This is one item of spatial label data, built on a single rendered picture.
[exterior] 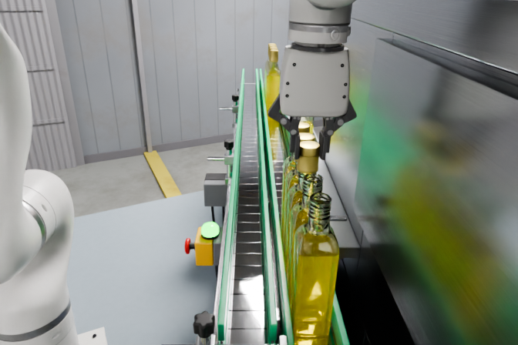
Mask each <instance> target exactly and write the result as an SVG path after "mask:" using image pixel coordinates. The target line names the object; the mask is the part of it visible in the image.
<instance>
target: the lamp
mask: <svg viewBox="0 0 518 345"><path fill-rule="evenodd" d="M219 235H220V232H219V226H218V225H217V224H216V223H213V222H208V223H205V224H203V226H202V227H201V236H202V238H204V239H207V240H212V239H216V238H217V237H218V236H219Z"/></svg>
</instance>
